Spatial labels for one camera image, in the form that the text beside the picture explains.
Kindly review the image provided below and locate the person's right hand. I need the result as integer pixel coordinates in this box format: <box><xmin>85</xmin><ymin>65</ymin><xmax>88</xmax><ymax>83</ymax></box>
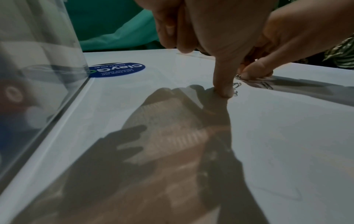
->
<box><xmin>238</xmin><ymin>0</ymin><xmax>354</xmax><ymax>81</ymax></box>

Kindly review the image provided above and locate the person's left hand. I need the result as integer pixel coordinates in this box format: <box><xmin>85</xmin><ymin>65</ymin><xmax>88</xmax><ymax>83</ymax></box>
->
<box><xmin>133</xmin><ymin>0</ymin><xmax>277</xmax><ymax>98</ymax></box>

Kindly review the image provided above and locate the pile of silver paper clips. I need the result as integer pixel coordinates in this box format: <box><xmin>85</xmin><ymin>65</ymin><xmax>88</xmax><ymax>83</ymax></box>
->
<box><xmin>231</xmin><ymin>74</ymin><xmax>275</xmax><ymax>97</ymax></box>

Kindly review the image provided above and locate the blue round card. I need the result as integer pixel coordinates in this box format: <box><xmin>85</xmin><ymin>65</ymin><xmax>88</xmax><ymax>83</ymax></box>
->
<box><xmin>88</xmin><ymin>62</ymin><xmax>147</xmax><ymax>78</ymax></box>

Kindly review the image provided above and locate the clear plastic storage box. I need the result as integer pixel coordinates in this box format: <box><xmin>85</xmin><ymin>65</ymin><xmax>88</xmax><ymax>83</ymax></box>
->
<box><xmin>0</xmin><ymin>0</ymin><xmax>93</xmax><ymax>182</ymax></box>

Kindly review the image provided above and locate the leafy green foliage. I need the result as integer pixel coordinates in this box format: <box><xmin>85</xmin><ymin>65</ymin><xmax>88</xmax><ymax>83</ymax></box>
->
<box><xmin>302</xmin><ymin>32</ymin><xmax>354</xmax><ymax>71</ymax></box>

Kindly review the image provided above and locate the white table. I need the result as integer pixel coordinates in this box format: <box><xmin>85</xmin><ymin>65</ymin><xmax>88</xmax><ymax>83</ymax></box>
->
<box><xmin>0</xmin><ymin>48</ymin><xmax>354</xmax><ymax>224</ymax></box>

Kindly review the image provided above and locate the green fabric curtain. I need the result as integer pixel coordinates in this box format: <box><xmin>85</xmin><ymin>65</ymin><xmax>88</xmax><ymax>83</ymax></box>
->
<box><xmin>64</xmin><ymin>0</ymin><xmax>167</xmax><ymax>53</ymax></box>

